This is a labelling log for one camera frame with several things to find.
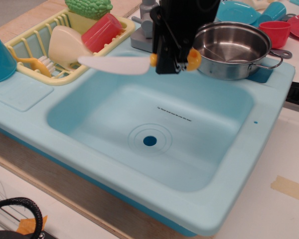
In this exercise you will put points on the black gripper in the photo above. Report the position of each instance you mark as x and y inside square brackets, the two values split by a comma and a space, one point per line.
[175, 24]

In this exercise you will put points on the white knife yellow handle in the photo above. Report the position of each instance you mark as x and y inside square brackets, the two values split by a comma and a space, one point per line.
[131, 65]

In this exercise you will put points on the stainless steel pot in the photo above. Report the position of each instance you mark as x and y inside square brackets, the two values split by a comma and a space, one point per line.
[232, 50]

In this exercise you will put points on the grey toy faucet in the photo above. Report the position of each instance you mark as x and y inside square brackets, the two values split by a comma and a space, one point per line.
[142, 37]

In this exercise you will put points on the red plastic cup in rack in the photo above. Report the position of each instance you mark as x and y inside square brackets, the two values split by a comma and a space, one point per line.
[101, 33]

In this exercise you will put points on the teal plastic plate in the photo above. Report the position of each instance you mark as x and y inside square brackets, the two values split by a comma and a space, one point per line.
[236, 11]

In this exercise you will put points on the green toy vegetable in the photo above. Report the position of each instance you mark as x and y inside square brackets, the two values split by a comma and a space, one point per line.
[92, 9]

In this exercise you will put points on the light blue toy sink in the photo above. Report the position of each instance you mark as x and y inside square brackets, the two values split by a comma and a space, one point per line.
[181, 146]

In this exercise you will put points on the cream plastic jug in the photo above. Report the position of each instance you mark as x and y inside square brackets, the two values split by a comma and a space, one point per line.
[66, 46]

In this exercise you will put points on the red plastic cup right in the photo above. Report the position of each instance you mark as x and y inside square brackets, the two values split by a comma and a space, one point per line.
[277, 31]

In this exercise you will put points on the teal plastic cup right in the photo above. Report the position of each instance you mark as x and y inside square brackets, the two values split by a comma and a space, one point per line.
[274, 12]

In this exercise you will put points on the yellow dish rack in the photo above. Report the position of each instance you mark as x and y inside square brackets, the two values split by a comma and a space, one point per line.
[34, 42]

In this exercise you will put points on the yellow dish brush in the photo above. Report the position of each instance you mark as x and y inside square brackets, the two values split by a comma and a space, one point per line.
[44, 65]

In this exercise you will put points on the teal cup upside down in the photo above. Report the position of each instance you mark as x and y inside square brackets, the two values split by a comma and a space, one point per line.
[7, 63]

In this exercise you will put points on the beige masking tape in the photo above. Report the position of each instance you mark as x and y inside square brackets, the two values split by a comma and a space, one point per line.
[286, 186]

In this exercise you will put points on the orange tape piece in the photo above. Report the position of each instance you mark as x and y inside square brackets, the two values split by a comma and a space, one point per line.
[26, 226]

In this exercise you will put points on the grey utensil handle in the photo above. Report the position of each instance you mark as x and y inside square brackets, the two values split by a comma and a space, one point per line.
[282, 53]

